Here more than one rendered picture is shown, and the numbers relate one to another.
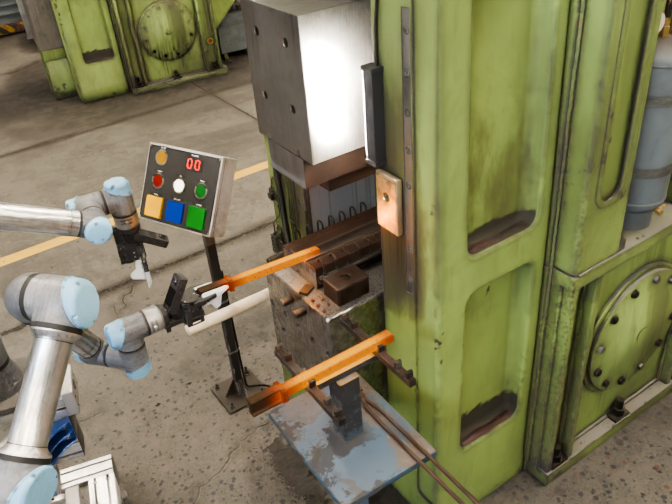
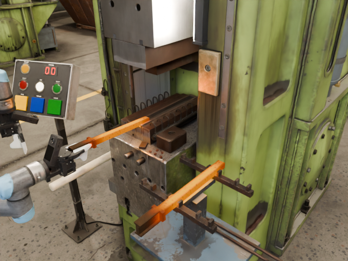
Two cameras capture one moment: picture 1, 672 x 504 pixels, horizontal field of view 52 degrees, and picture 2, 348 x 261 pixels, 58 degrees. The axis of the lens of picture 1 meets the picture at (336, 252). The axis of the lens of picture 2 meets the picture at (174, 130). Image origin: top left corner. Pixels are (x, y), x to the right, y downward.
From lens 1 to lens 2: 0.80 m
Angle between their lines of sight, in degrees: 15
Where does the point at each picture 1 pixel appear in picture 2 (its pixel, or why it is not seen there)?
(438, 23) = not seen: outside the picture
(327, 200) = (144, 90)
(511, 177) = (277, 57)
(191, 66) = (24, 55)
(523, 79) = not seen: outside the picture
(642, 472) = (327, 239)
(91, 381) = not seen: outside the picture
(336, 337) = (169, 175)
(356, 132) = (179, 28)
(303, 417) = (158, 234)
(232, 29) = (45, 37)
